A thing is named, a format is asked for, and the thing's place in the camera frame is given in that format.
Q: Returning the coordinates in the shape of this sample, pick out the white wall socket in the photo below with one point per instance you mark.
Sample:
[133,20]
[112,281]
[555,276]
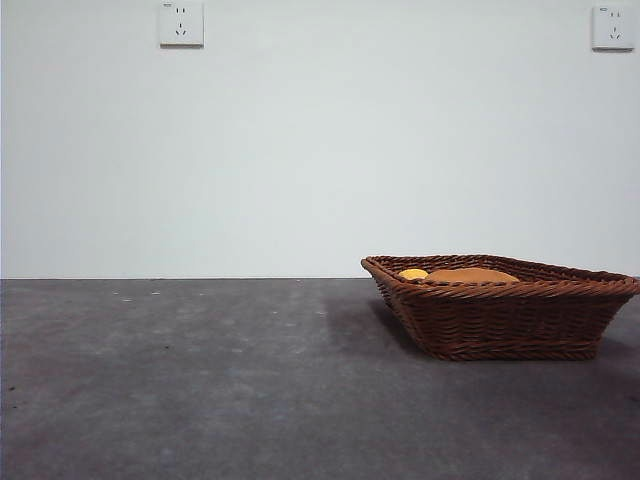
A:
[181,25]
[610,28]

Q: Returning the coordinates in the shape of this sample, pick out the brown potato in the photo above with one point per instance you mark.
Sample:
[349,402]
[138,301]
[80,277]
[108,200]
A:
[470,275]

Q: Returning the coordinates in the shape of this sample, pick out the brown wicker basket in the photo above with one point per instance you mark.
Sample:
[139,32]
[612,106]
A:
[500,320]

